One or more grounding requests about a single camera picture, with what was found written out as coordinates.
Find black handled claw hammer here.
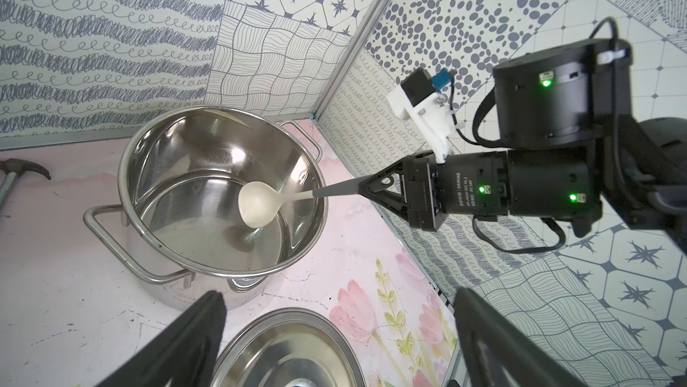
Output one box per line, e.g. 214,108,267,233
0,158,51,206

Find cream spoon with grey handle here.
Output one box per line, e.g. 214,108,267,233
237,176,370,229

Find stainless steel pot lid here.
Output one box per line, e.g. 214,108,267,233
211,308,366,386

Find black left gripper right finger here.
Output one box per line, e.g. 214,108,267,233
454,288,583,386

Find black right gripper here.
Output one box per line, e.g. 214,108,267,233
359,152,509,231

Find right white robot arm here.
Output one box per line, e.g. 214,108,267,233
358,38,686,247

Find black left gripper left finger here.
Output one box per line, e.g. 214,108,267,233
99,290,226,386

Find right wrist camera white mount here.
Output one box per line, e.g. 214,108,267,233
386,68,457,164

